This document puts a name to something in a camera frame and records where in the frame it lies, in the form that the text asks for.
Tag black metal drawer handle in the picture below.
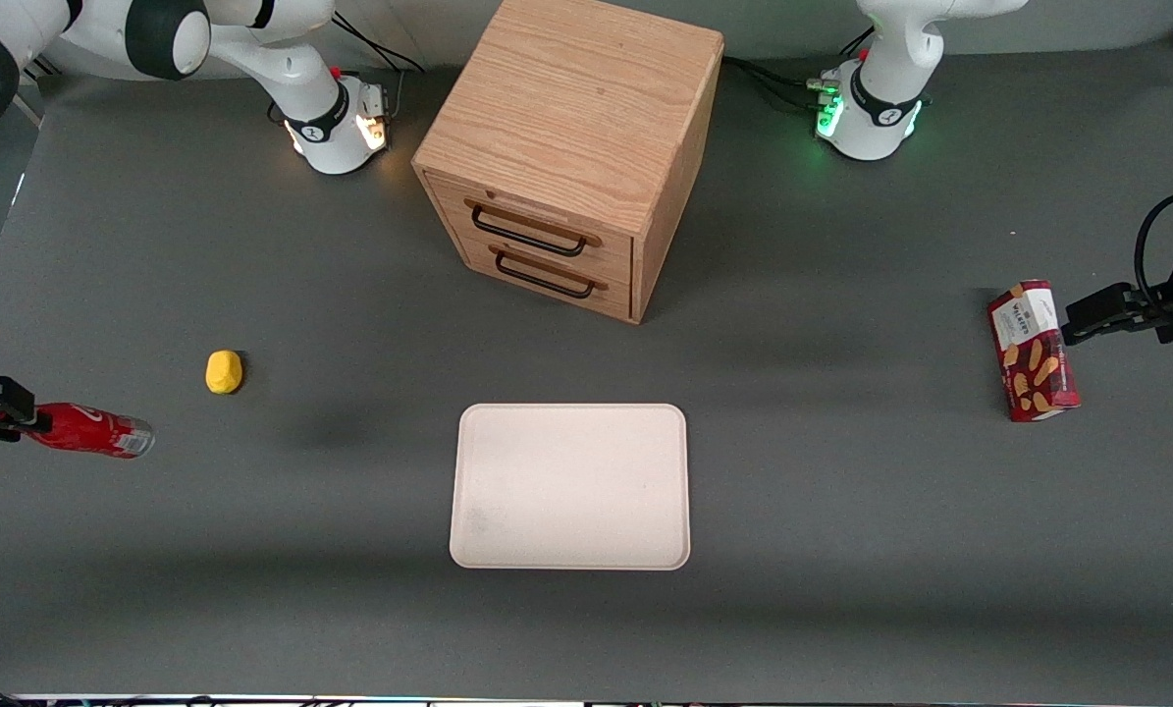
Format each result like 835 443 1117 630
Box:
464 198 605 259
489 245 610 300

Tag red tartan shortbread box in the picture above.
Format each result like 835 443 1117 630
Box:
986 279 1082 424

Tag red coke bottle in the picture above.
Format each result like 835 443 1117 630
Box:
21 401 156 461

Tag black arm base cables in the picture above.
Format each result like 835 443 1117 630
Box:
723 27 847 111
329 12 428 78

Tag yellow lemon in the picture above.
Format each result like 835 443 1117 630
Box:
205 350 244 396

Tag black right arm base cables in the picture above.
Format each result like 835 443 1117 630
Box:
329 12 428 78

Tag beige rectangular tray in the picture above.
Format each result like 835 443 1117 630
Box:
449 403 692 571

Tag black left arm base cables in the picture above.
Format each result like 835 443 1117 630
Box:
723 27 847 111

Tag wooden two-drawer cabinet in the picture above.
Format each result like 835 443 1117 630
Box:
411 0 725 326

